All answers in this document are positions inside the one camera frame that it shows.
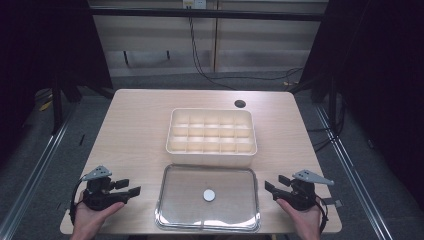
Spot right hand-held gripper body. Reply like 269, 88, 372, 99
273, 169, 335, 212

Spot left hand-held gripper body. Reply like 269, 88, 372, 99
81, 165, 130, 212

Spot shiny metal tray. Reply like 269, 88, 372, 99
154, 163, 262, 233

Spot small white round disc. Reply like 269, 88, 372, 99
202, 188, 216, 203

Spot white compartment organizer box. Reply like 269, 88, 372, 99
165, 107, 258, 168

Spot person's right hand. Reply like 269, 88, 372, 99
275, 198, 322, 233

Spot person's left hand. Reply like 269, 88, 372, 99
73, 194, 125, 236

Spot grey flat tab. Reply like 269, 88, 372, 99
321, 198, 344, 208

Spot black metal stand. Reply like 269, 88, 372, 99
50, 79, 65, 135

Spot yellow object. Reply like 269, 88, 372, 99
38, 95, 54, 112

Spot black curtain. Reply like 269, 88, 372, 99
298, 0, 424, 201
0, 0, 114, 168

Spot black horizontal bar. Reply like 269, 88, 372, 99
89, 7, 325, 22

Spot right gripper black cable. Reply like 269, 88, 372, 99
314, 195, 330, 234

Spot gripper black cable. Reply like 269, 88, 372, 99
314, 195, 330, 234
68, 179, 85, 226

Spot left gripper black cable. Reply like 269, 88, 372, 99
68, 179, 85, 226

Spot metal floor rail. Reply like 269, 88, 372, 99
314, 103, 392, 240
0, 106, 78, 240

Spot black floor cables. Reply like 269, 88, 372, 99
305, 96, 346, 154

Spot long black wall cable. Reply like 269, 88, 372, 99
187, 15, 304, 91

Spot white wall socket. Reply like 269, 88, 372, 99
182, 0, 208, 10

